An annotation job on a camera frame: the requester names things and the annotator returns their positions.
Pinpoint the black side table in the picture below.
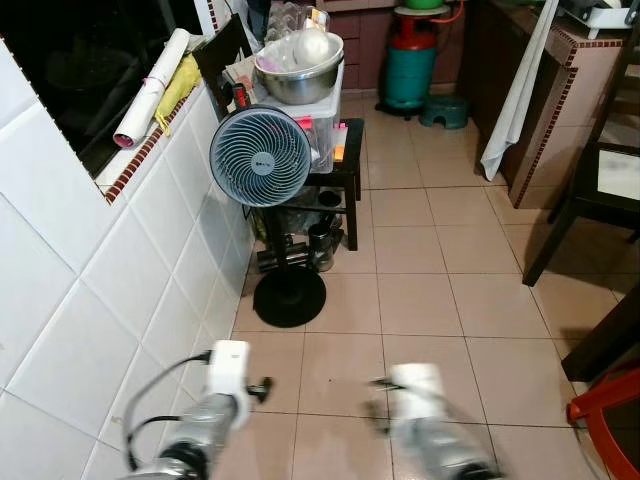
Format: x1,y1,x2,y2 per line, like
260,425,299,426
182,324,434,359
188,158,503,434
255,117,364,273

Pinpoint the red chair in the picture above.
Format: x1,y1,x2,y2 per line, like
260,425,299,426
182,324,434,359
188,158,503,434
566,364,640,480

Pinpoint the dark wooden table leg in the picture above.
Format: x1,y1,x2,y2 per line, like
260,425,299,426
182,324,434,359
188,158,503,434
560,285,640,384

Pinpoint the grey round standing fan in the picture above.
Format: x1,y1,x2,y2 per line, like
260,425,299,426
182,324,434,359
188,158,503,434
209,104,328,329

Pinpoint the clear plastic storage box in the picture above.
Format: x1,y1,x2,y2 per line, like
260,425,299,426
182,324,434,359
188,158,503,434
288,64,347,173

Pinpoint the dark wooden chair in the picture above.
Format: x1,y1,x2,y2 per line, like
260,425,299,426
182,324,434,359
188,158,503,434
521,20,640,289

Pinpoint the small green stool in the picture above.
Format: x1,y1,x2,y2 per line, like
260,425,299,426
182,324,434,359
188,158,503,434
419,94,472,130

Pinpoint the large steel mixing bowl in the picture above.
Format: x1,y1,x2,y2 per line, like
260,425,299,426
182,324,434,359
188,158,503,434
253,38,346,107

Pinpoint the white hanging cloth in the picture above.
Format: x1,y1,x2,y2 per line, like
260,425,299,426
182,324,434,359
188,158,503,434
479,0,562,182

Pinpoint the yellow cloth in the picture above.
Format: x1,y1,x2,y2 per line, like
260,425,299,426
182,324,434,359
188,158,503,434
154,54,204,137

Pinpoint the teal and red gas cylinder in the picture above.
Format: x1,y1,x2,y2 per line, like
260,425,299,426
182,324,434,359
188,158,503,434
380,4,442,113

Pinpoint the white rolled paper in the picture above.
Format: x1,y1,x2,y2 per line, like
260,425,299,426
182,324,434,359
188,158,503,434
112,27,192,151

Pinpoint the white round bowl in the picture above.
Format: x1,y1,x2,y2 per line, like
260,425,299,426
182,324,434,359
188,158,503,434
288,29,337,67

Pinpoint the brown tiled counter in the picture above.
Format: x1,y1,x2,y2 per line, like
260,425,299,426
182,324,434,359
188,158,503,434
464,0,633,210

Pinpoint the clear plastic egg carton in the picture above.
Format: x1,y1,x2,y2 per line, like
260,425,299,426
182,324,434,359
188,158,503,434
264,0,323,42

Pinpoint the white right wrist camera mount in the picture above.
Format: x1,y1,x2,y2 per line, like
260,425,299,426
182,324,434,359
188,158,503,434
385,363,447,422

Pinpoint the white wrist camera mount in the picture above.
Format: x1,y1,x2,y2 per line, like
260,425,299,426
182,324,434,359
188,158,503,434
204,340,254,427
385,363,447,422

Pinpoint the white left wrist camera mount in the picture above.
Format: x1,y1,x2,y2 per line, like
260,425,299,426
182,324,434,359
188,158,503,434
204,340,254,427

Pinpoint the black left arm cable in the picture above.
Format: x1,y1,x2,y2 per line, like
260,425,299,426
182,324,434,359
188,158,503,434
124,349,215,473

